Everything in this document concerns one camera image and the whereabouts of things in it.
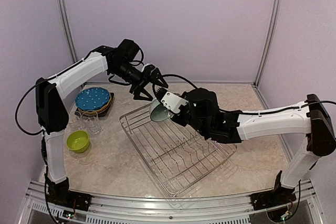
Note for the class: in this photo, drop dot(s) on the clear glass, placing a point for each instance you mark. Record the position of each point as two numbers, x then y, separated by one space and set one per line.
75 122
91 121

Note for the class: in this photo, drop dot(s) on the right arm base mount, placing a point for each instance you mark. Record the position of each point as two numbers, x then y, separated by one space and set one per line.
275 197

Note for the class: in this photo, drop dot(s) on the left frame post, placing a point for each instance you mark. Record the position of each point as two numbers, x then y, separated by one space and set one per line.
67 30

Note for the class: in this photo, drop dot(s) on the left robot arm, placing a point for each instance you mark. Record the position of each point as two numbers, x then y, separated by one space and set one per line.
51 93

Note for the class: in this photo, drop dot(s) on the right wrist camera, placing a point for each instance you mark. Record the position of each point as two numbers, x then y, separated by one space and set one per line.
170 101

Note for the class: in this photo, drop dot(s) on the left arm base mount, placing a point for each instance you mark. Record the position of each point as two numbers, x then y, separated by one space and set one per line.
60 194

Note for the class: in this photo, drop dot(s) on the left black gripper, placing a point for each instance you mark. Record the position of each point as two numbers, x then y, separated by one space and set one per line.
145 78

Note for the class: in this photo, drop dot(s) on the frame post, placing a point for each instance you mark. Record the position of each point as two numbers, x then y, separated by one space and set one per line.
67 30
268 42

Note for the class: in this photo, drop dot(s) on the grey striped bowl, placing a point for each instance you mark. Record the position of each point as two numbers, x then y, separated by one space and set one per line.
158 113

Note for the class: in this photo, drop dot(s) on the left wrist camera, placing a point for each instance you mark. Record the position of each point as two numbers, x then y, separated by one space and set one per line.
128 50

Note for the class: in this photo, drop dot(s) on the metal wire dish rack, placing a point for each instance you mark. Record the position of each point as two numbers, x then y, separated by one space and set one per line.
178 157

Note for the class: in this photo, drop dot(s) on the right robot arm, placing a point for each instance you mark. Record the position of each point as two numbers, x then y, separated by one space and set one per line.
199 109

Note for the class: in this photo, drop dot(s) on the blue polka dot plate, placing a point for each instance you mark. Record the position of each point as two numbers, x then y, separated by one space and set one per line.
93 98

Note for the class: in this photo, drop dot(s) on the green bowl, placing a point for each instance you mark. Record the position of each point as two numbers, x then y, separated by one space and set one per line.
78 141

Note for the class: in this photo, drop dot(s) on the right frame post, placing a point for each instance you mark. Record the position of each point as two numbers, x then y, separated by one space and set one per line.
268 42

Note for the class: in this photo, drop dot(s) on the yellow polka dot plate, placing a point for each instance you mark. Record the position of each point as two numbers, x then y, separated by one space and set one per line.
92 112

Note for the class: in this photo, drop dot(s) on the aluminium front rail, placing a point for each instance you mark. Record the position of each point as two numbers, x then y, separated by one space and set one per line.
118 209

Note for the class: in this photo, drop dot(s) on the black floral square plate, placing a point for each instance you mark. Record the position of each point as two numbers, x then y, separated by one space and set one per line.
107 111

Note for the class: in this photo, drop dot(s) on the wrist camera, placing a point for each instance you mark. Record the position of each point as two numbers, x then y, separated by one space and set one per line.
170 101
128 50

